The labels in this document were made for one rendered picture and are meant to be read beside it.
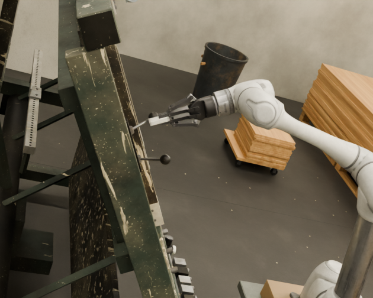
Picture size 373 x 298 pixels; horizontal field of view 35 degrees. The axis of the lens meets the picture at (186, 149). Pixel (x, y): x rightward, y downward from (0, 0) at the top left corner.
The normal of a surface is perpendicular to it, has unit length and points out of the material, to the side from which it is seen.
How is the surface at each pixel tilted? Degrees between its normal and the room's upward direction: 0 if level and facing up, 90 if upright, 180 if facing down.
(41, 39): 90
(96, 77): 90
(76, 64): 90
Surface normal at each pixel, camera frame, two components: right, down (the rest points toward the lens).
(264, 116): 0.02, 0.23
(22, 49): 0.15, 0.47
